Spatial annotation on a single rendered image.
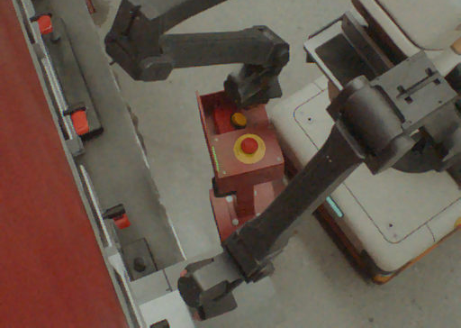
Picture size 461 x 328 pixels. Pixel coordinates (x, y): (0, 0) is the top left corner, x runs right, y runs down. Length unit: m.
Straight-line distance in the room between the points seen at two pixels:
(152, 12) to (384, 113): 0.46
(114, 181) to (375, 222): 0.88
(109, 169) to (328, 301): 1.04
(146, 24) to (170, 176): 1.41
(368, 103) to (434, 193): 1.39
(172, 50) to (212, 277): 0.39
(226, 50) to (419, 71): 0.56
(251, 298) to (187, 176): 1.17
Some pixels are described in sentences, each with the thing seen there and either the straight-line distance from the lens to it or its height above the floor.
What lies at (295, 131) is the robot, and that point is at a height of 0.28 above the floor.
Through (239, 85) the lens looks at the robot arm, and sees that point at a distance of 1.61.
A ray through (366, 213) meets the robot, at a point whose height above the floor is 0.28.
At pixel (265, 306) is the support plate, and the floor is 1.00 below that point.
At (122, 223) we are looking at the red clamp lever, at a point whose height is 1.20.
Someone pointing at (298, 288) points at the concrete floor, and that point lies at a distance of 2.53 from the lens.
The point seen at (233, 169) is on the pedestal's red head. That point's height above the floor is 0.78.
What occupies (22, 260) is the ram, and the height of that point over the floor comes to 1.95.
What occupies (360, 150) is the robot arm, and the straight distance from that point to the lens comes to 1.02.
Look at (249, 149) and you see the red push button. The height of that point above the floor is 0.81.
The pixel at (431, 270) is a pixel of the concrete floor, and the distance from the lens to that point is 2.59.
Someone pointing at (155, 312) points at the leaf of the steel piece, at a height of 1.00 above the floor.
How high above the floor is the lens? 2.49
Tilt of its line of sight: 71 degrees down
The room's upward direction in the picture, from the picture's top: 5 degrees counter-clockwise
